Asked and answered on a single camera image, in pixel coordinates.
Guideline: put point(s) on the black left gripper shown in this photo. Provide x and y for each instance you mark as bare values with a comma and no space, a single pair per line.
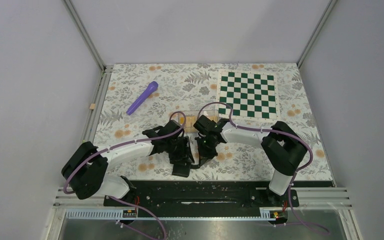
185,153

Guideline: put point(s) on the black leather card holder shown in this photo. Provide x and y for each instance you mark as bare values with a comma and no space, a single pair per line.
182,169

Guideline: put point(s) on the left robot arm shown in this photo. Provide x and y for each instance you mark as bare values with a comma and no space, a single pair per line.
86,170

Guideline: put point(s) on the green white chessboard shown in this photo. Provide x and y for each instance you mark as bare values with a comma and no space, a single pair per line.
247,95

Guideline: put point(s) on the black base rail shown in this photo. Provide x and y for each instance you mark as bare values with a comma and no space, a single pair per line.
207,199

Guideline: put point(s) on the floral tablecloth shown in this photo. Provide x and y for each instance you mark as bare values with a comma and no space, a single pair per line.
187,88

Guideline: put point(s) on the clear box of cards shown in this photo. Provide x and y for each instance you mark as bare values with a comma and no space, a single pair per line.
191,116

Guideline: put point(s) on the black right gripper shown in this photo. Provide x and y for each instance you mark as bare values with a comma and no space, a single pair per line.
205,156

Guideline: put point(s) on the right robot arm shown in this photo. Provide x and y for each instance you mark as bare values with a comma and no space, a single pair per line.
284,149

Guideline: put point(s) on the small wooden block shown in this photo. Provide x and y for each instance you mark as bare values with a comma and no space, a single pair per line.
92,106

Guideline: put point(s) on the purple toy microphone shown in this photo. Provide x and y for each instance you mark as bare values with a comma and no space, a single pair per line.
151,88

